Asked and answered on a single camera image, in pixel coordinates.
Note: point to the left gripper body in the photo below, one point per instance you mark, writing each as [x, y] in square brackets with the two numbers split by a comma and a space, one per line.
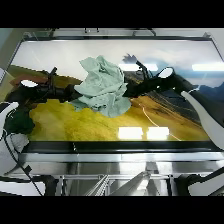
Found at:
[72, 92]

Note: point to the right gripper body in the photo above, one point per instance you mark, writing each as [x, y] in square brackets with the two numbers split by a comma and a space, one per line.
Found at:
[131, 90]

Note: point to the pale green shirt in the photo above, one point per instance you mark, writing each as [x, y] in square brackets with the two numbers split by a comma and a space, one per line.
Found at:
[103, 85]

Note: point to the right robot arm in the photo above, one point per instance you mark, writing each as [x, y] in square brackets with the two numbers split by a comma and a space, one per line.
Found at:
[156, 83]

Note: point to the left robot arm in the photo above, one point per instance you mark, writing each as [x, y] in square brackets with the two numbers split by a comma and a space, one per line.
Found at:
[36, 92]

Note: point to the dark green garment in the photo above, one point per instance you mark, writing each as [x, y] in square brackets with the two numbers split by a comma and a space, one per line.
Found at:
[19, 121]

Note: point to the white garment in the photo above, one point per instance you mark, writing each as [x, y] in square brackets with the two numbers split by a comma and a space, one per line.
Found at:
[20, 141]

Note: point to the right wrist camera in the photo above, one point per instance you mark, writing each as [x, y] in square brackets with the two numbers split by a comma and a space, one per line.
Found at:
[142, 70]

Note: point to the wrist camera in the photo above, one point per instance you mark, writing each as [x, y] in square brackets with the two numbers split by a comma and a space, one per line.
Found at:
[142, 70]
[52, 77]

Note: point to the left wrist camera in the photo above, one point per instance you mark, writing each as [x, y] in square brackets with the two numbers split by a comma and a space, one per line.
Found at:
[52, 77]

